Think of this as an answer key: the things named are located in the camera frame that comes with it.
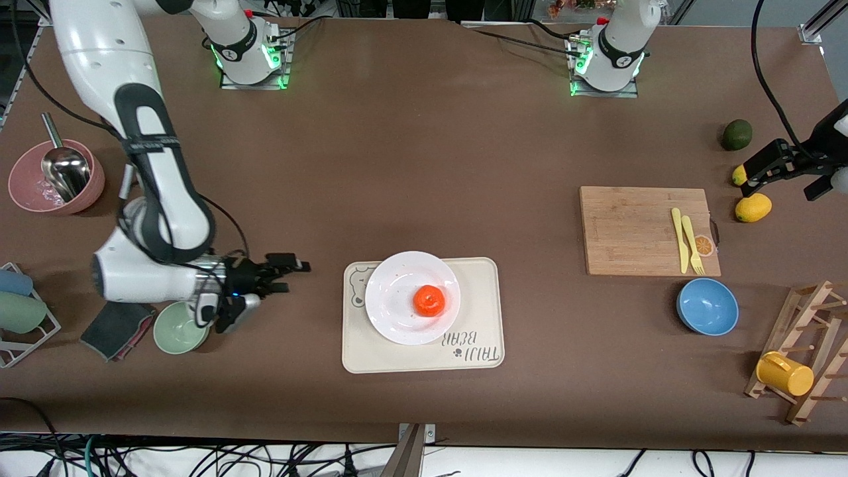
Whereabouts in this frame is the yellow plastic fork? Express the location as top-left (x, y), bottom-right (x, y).
top-left (681, 215), bottom-right (706, 276)

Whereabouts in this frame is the green plastic bowl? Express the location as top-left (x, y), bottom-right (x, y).
top-left (153, 301), bottom-right (211, 355)

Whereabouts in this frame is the metal scoop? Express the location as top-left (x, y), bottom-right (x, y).
top-left (41, 113), bottom-right (91, 203)

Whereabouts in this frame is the aluminium corner profile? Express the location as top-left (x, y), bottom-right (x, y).
top-left (798, 0), bottom-right (848, 46)

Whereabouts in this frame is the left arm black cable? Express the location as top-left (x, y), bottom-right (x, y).
top-left (752, 0), bottom-right (814, 158)

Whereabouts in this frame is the pink bowl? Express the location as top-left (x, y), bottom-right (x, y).
top-left (8, 139), bottom-right (105, 215)

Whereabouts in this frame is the yellow plastic mug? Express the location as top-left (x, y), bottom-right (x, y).
top-left (756, 351), bottom-right (815, 397)

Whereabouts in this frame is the white round plate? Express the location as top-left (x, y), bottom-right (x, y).
top-left (364, 250), bottom-right (461, 346)

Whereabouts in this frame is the green plastic cup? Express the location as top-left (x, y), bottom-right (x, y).
top-left (0, 291), bottom-right (48, 334)

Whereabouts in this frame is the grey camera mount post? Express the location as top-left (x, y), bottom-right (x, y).
top-left (380, 423), bottom-right (437, 477)

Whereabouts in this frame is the dark folded cloth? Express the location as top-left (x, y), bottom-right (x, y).
top-left (79, 301), bottom-right (158, 362)

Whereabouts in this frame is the blue plastic cup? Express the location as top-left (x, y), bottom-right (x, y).
top-left (0, 269), bottom-right (34, 297)

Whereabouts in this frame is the cream tray with bear print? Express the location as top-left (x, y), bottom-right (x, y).
top-left (342, 257), bottom-right (505, 374)

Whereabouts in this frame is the wooden peg drying rack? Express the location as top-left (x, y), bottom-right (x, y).
top-left (744, 280), bottom-right (848, 426)

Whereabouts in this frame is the white wire cup rack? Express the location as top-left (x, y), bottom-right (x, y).
top-left (0, 262), bottom-right (62, 369)

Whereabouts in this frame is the orange mandarin fruit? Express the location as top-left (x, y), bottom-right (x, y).
top-left (413, 285), bottom-right (445, 317)

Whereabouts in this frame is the bamboo cutting board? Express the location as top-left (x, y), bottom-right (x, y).
top-left (580, 186), bottom-right (722, 278)

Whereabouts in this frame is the dark green avocado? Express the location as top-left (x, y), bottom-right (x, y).
top-left (721, 119), bottom-right (753, 151)

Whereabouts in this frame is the yellow plastic knife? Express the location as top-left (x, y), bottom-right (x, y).
top-left (671, 207), bottom-right (690, 274)

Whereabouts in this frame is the blue plastic bowl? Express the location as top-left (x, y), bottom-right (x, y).
top-left (676, 278), bottom-right (739, 337)

